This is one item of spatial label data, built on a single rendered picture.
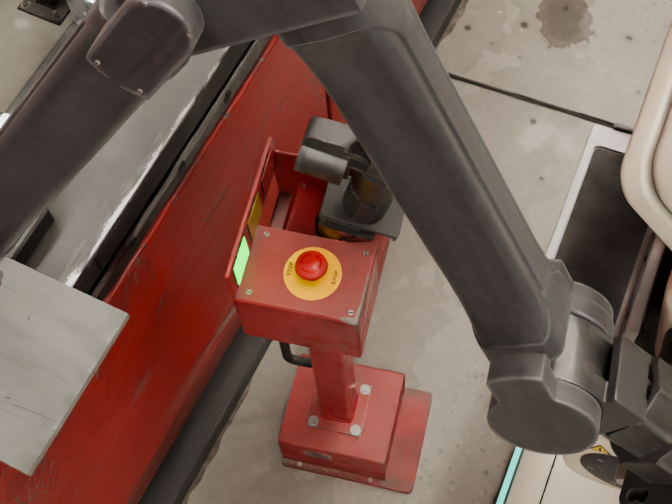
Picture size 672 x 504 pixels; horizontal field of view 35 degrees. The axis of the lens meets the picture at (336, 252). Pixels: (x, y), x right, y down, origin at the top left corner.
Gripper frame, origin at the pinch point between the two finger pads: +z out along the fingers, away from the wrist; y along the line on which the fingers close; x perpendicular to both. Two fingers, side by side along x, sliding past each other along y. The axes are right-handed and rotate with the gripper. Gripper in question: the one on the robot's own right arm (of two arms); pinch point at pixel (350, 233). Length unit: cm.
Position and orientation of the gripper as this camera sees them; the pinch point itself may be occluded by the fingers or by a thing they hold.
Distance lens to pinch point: 140.9
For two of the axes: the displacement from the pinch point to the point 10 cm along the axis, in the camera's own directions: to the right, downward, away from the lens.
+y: -9.6, -2.8, -0.7
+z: -1.8, 3.9, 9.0
